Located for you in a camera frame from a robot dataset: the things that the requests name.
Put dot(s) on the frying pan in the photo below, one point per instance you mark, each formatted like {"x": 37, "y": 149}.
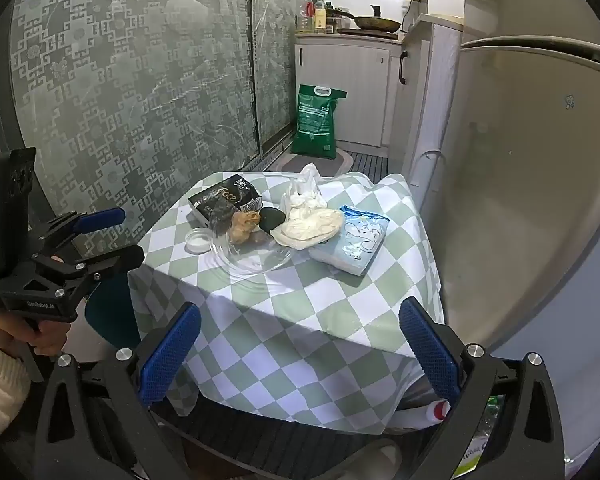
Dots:
{"x": 377, "y": 23}

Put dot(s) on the white plastic bag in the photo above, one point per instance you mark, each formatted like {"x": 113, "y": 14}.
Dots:
{"x": 305, "y": 190}

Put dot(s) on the beige slipper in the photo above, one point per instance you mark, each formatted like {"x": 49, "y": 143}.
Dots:
{"x": 375, "y": 460}

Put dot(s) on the person's left hand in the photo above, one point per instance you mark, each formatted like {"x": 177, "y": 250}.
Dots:
{"x": 7, "y": 332}

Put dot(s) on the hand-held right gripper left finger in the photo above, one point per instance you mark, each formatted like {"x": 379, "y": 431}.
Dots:
{"x": 172, "y": 355}

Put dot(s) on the patterned frosted glass door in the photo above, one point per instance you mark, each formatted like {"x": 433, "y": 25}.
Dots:
{"x": 130, "y": 110}
{"x": 279, "y": 70}

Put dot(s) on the grey striped floor mat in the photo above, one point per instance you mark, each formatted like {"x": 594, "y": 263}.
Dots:
{"x": 372, "y": 162}

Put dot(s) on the blue tissue packet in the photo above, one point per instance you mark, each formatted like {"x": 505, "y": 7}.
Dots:
{"x": 355, "y": 245}

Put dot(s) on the grey oval floor mat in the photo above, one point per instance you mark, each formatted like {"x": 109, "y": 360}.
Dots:
{"x": 341, "y": 162}

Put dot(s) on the white kitchen cabinet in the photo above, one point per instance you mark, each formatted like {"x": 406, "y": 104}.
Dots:
{"x": 422, "y": 85}
{"x": 345, "y": 90}

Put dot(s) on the yellow oil bottle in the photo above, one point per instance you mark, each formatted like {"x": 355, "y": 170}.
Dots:
{"x": 320, "y": 15}

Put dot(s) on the cream wrapper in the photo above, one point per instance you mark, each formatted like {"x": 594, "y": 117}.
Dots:
{"x": 307, "y": 227}

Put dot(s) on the beige refrigerator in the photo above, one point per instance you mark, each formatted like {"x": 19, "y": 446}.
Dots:
{"x": 530, "y": 185}

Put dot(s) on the black cardboard box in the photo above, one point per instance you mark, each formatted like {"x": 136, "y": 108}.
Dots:
{"x": 225, "y": 192}

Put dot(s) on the brown food scrap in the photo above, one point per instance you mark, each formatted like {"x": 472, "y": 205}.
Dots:
{"x": 242, "y": 226}

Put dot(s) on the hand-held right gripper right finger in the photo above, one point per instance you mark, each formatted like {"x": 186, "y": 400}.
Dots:
{"x": 430, "y": 355}

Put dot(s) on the dark green round object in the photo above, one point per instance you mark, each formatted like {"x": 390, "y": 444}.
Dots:
{"x": 273, "y": 219}

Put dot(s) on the green rice bag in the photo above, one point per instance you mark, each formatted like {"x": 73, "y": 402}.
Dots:
{"x": 312, "y": 125}

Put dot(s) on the blue chair seat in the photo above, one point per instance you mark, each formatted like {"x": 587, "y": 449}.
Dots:
{"x": 110, "y": 310}

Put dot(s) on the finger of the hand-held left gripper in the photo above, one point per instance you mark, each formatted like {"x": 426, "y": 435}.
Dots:
{"x": 122, "y": 259}
{"x": 100, "y": 220}

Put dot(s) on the green white checkered tablecloth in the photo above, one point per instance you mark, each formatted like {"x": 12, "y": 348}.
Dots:
{"x": 290, "y": 320}

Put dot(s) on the clear plastic trash bag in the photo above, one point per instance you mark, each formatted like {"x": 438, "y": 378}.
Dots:
{"x": 485, "y": 422}

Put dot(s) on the white bottle with red cap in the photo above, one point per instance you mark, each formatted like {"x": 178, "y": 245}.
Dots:
{"x": 420, "y": 415}

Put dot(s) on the clear bottle with red label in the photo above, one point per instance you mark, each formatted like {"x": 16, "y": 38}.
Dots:
{"x": 306, "y": 12}

